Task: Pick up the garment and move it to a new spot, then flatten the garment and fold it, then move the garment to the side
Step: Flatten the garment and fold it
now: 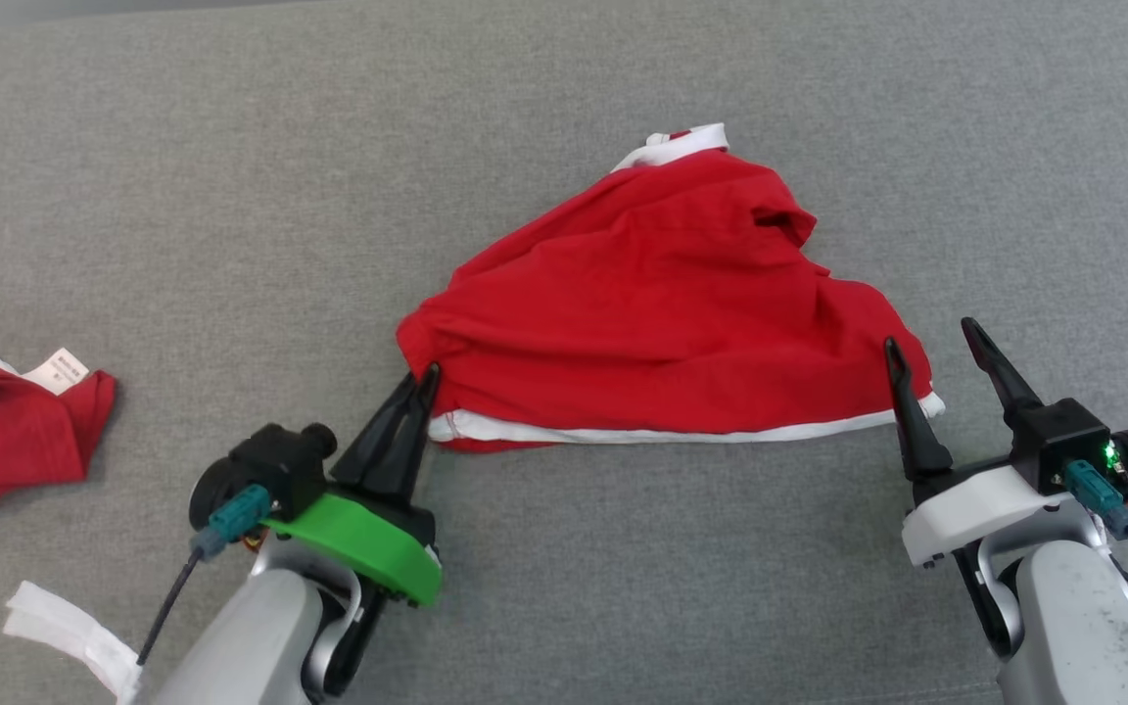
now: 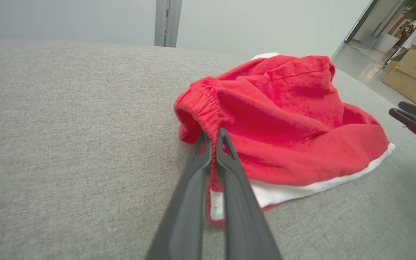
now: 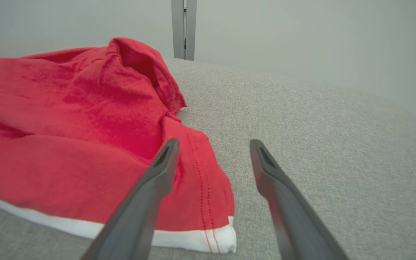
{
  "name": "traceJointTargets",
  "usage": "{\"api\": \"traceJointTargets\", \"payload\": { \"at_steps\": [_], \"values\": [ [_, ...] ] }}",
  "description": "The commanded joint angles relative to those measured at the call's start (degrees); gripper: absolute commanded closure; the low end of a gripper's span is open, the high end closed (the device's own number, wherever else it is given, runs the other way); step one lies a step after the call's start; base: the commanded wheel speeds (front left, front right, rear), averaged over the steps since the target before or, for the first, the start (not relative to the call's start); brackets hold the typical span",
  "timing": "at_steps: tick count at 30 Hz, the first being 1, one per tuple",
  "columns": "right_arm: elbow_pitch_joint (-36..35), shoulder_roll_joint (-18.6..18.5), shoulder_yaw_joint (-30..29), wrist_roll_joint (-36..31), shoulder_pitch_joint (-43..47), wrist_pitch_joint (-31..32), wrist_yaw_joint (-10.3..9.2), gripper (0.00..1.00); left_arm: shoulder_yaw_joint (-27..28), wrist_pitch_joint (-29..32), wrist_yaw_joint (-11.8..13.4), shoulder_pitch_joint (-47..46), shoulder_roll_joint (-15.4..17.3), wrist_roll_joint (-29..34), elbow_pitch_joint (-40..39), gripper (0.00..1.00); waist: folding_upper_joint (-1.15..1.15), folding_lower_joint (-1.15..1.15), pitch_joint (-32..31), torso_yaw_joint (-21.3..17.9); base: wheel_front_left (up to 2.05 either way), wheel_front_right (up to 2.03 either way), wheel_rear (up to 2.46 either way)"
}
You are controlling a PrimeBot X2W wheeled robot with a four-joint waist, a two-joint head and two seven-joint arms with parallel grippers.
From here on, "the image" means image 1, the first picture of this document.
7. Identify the left black cable teal plug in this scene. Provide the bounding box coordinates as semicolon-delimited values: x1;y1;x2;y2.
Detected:
137;484;273;669

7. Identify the right black cable teal plug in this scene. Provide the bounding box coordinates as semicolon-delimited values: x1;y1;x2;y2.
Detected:
1062;459;1128;630

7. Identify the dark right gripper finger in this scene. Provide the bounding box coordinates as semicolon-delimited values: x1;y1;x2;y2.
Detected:
961;316;1045;425
882;336;955;484

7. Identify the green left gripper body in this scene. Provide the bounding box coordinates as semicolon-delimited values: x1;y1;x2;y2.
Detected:
258;492;445;607

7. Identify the white fabric strip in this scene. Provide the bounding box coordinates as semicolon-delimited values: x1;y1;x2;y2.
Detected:
3;580;146;705

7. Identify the grey fabric sofa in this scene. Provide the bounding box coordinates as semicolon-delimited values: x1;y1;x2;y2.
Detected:
0;0;1128;705

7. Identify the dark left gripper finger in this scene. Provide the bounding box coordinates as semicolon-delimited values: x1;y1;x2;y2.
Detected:
330;374;420;493
372;362;443;509

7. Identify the black cable teal plug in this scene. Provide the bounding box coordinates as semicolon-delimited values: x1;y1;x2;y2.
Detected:
137;484;273;669
1062;459;1128;630

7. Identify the red and white crumpled garment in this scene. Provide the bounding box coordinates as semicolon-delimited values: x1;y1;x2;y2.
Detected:
0;265;118;521

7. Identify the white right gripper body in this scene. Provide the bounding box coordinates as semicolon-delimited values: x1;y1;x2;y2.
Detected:
902;460;1108;571

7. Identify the red garment with white trim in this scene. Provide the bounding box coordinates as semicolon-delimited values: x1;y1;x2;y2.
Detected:
396;122;947;454

